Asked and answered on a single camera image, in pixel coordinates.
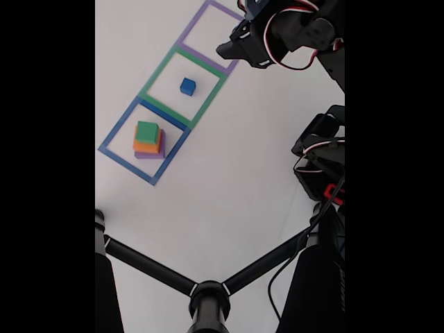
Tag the small blue cube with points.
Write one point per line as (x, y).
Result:
(187, 86)

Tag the green cube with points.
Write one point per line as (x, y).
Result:
(147, 132)

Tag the orange block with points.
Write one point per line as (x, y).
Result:
(145, 147)

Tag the large purple block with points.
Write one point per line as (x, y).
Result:
(149, 155)

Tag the purple tape square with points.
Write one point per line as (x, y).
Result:
(203, 59)

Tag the green tape square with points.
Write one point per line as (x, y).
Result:
(166, 109)

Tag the blue tape square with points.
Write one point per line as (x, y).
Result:
(126, 166)

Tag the red clamp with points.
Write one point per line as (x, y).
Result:
(333, 192)

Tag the black tripod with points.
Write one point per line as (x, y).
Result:
(208, 301)

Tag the blue camera circuit board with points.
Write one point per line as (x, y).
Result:
(258, 7)

